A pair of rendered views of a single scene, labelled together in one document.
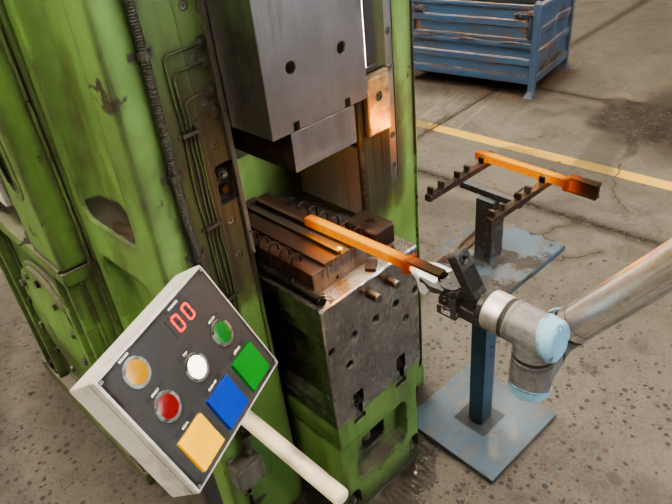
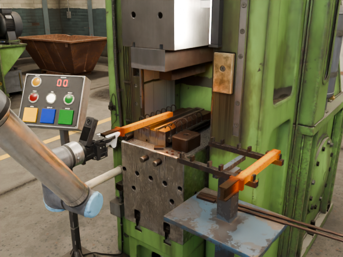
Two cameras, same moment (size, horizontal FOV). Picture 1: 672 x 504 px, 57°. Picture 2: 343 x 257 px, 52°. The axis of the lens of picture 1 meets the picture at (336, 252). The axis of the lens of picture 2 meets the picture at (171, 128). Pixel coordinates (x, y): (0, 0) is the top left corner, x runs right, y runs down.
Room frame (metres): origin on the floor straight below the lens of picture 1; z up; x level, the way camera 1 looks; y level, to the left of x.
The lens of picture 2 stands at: (1.10, -1.58, 1.54)
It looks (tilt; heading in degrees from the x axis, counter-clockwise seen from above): 19 degrees down; 78
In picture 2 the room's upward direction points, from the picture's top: straight up
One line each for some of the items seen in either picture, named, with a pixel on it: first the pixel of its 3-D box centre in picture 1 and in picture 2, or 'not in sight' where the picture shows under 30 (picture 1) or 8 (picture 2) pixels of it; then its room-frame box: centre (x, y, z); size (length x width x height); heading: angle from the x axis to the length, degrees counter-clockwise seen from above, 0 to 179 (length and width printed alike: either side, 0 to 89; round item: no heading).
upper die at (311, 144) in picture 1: (268, 119); (174, 54); (1.50, 0.13, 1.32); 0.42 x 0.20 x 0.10; 41
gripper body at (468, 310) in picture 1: (465, 299); (90, 148); (1.07, -0.27, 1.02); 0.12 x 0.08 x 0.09; 41
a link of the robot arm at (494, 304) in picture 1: (498, 311); (73, 154); (1.01, -0.33, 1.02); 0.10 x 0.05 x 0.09; 131
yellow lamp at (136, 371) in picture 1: (136, 372); (36, 81); (0.80, 0.37, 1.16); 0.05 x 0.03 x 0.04; 131
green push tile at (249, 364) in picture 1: (249, 366); (66, 117); (0.95, 0.21, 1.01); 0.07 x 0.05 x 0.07; 156
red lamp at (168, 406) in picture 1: (168, 406); (33, 97); (0.78, 0.33, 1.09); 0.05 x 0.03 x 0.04; 131
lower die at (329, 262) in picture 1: (288, 238); (174, 123); (1.50, 0.13, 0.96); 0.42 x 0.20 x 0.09; 41
